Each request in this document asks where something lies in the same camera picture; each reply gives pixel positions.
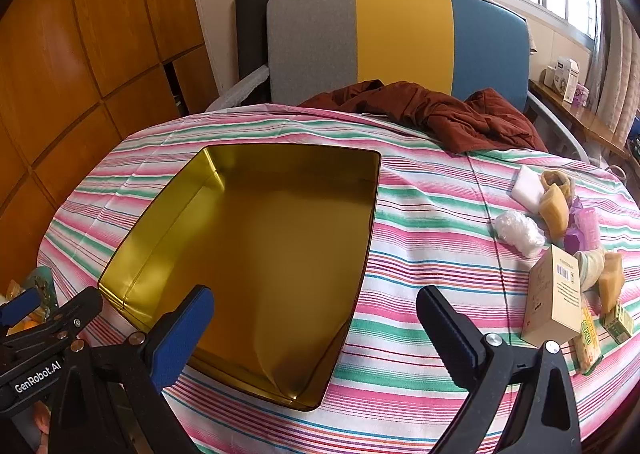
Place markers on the yellow cracker packet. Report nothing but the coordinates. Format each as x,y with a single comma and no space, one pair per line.
587,348

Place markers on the yellow sponge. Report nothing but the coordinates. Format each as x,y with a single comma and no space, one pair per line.
611,281
553,210

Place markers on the white plastic bag ball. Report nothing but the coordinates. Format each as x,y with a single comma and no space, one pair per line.
520,232

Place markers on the purple snack packet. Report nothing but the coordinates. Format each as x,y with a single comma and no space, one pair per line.
574,239

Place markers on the yellow sock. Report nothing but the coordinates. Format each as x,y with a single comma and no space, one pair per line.
559,178

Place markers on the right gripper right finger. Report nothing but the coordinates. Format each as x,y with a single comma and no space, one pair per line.
544,418

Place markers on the green tea box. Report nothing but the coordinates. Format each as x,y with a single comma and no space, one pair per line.
618,323

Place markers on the wooden desk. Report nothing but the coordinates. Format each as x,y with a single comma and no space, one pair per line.
588,126

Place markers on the white foam sponge block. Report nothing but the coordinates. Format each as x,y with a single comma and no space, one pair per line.
527,189

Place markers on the right side curtain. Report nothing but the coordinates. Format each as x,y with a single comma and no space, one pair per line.
613,75

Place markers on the white box on desk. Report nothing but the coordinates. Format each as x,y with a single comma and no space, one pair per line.
565,78

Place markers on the beige cardboard box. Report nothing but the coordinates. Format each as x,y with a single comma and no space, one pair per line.
553,308

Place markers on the dark red blanket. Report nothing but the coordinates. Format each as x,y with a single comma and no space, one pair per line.
485,121

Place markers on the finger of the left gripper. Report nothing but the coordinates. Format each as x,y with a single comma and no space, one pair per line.
19,307

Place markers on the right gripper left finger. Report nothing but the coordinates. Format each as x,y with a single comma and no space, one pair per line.
84,416

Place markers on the gold metal tin box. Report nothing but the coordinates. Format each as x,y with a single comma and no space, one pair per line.
280,234

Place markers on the wooden wardrobe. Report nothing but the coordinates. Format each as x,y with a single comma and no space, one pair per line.
77,78

